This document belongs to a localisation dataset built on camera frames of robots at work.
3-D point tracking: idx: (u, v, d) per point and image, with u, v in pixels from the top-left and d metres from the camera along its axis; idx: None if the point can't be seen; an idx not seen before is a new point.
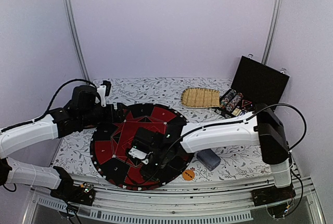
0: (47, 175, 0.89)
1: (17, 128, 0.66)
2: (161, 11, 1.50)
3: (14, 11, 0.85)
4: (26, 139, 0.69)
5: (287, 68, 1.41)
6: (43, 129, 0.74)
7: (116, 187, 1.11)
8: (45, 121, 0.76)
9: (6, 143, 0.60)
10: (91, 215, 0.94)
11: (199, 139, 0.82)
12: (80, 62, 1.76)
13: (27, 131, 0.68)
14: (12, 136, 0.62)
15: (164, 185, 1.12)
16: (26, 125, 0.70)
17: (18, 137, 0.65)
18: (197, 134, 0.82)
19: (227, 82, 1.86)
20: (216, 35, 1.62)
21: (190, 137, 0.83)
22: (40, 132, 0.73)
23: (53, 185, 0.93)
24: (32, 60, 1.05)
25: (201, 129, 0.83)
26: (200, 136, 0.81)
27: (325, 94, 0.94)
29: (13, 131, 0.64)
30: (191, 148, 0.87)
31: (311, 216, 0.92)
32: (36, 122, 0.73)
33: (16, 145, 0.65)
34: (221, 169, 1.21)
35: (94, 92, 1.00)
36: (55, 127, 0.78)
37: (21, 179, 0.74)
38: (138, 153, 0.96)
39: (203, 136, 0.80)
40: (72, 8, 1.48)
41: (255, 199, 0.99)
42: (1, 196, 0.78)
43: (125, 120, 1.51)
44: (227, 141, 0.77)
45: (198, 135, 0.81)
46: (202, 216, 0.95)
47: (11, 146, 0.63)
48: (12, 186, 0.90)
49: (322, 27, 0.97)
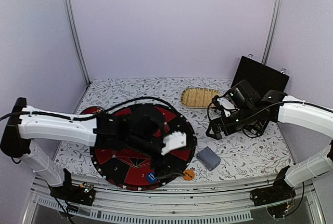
0: (50, 174, 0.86)
1: (51, 121, 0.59)
2: (161, 11, 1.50)
3: (14, 11, 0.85)
4: (55, 133, 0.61)
5: (287, 68, 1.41)
6: (77, 132, 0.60)
7: (116, 187, 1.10)
8: (83, 126, 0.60)
9: (29, 128, 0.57)
10: (90, 215, 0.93)
11: (292, 111, 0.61)
12: (80, 62, 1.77)
13: (56, 126, 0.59)
14: (38, 125, 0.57)
15: (165, 184, 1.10)
16: (63, 120, 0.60)
17: (45, 128, 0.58)
18: (295, 107, 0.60)
19: (227, 82, 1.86)
20: (216, 35, 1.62)
21: (286, 106, 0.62)
22: (74, 134, 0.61)
23: (53, 183, 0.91)
24: (33, 60, 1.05)
25: (301, 103, 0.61)
26: (295, 110, 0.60)
27: (324, 94, 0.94)
29: (43, 119, 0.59)
30: (284, 119, 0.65)
31: (311, 216, 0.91)
32: (74, 122, 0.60)
33: (42, 134, 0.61)
34: (221, 169, 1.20)
35: (161, 123, 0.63)
36: (93, 137, 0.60)
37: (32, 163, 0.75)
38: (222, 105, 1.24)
39: (297, 111, 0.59)
40: (72, 9, 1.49)
41: (254, 199, 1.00)
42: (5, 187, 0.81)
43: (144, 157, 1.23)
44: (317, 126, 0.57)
45: (297, 107, 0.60)
46: (202, 215, 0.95)
47: (38, 132, 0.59)
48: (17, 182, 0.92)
49: (322, 26, 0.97)
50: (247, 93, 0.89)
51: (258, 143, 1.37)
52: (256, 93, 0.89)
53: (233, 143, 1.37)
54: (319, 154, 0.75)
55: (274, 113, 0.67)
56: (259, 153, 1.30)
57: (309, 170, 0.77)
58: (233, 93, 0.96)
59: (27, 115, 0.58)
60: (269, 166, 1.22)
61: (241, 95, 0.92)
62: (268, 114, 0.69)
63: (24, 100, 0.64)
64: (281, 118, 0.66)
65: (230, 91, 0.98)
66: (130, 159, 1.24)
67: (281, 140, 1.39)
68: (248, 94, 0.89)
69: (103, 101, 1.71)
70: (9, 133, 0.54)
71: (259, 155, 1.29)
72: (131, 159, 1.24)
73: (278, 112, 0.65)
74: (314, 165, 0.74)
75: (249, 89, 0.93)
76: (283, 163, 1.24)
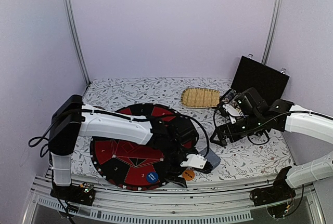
0: (66, 169, 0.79)
1: (112, 120, 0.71)
2: (161, 11, 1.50)
3: (14, 11, 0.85)
4: (112, 131, 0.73)
5: (287, 68, 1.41)
6: (136, 131, 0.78)
7: (116, 187, 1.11)
8: (140, 126, 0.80)
9: (96, 125, 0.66)
10: (90, 215, 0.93)
11: (299, 121, 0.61)
12: (80, 63, 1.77)
13: (117, 124, 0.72)
14: (105, 123, 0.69)
15: (164, 185, 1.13)
16: (124, 120, 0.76)
17: (105, 126, 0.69)
18: (302, 116, 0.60)
19: (227, 82, 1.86)
20: (216, 35, 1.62)
21: (294, 117, 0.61)
22: (129, 132, 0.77)
23: (60, 182, 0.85)
24: (33, 60, 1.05)
25: (307, 113, 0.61)
26: (302, 120, 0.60)
27: (325, 94, 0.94)
29: (106, 118, 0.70)
30: (291, 129, 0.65)
31: (311, 216, 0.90)
32: (133, 123, 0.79)
33: (100, 131, 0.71)
34: (221, 169, 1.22)
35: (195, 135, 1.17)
36: (148, 135, 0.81)
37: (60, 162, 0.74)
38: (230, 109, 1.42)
39: (304, 120, 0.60)
40: (72, 9, 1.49)
41: (254, 199, 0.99)
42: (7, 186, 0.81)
43: (148, 160, 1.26)
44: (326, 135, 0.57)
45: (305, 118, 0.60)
46: (202, 216, 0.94)
47: (98, 130, 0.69)
48: (17, 182, 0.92)
49: (322, 26, 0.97)
50: (255, 100, 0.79)
51: (258, 143, 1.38)
52: (264, 101, 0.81)
53: (233, 143, 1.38)
54: (323, 159, 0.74)
55: (281, 123, 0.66)
56: (259, 153, 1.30)
57: (311, 173, 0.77)
58: (240, 100, 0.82)
59: (89, 113, 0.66)
60: (269, 166, 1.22)
61: (248, 103, 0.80)
62: (275, 124, 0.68)
63: (76, 96, 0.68)
64: (287, 129, 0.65)
65: (237, 97, 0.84)
66: (130, 158, 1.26)
67: (281, 140, 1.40)
68: (256, 102, 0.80)
69: (103, 101, 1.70)
70: (68, 130, 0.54)
71: (259, 155, 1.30)
72: (131, 159, 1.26)
73: (284, 121, 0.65)
74: (318, 169, 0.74)
75: (257, 96, 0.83)
76: (284, 163, 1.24)
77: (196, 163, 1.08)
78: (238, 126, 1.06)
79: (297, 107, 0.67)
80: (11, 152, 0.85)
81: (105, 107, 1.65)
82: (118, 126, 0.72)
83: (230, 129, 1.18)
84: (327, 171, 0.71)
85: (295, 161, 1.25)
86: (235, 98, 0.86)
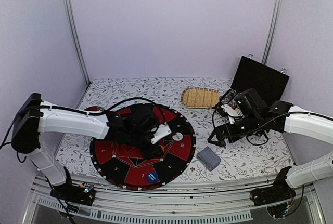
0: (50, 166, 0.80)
1: (72, 115, 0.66)
2: (161, 11, 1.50)
3: (13, 12, 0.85)
4: (69, 126, 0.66)
5: (287, 68, 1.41)
6: (93, 125, 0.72)
7: (116, 187, 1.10)
8: (98, 119, 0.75)
9: (52, 121, 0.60)
10: (91, 215, 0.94)
11: (297, 121, 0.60)
12: (80, 63, 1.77)
13: (78, 119, 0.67)
14: (61, 118, 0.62)
15: (164, 184, 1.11)
16: (81, 115, 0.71)
17: (65, 121, 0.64)
18: (302, 117, 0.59)
19: (227, 82, 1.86)
20: (216, 35, 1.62)
21: (294, 118, 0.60)
22: (87, 126, 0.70)
23: (56, 181, 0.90)
24: (32, 60, 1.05)
25: (306, 114, 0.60)
26: (302, 121, 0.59)
27: (325, 94, 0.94)
29: (61, 113, 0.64)
30: (290, 129, 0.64)
31: (311, 216, 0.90)
32: (90, 117, 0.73)
33: (60, 126, 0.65)
34: (221, 169, 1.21)
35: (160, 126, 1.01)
36: (105, 129, 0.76)
37: (39, 161, 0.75)
38: (229, 109, 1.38)
39: (304, 121, 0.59)
40: (72, 9, 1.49)
41: (254, 199, 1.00)
42: (6, 185, 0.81)
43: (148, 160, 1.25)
44: (327, 135, 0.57)
45: (305, 120, 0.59)
46: (202, 216, 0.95)
47: (54, 126, 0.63)
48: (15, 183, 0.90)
49: (322, 26, 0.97)
50: (255, 102, 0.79)
51: (258, 143, 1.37)
52: (264, 102, 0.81)
53: (233, 143, 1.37)
54: (323, 158, 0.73)
55: (281, 124, 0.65)
56: (259, 153, 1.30)
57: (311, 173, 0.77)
58: (239, 100, 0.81)
59: (46, 108, 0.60)
60: (269, 166, 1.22)
61: (247, 103, 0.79)
62: (274, 125, 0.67)
63: (37, 95, 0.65)
64: (286, 129, 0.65)
65: (237, 97, 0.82)
66: (130, 159, 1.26)
67: (281, 140, 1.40)
68: (255, 103, 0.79)
69: (103, 101, 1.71)
70: (26, 126, 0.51)
71: (259, 155, 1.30)
72: (131, 159, 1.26)
73: (283, 122, 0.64)
74: (317, 168, 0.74)
75: (256, 96, 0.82)
76: (283, 163, 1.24)
77: (163, 131, 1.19)
78: (238, 127, 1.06)
79: (296, 108, 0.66)
80: (10, 153, 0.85)
81: (106, 107, 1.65)
82: (75, 120, 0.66)
83: (229, 129, 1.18)
84: (329, 171, 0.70)
85: (295, 161, 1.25)
86: (234, 99, 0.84)
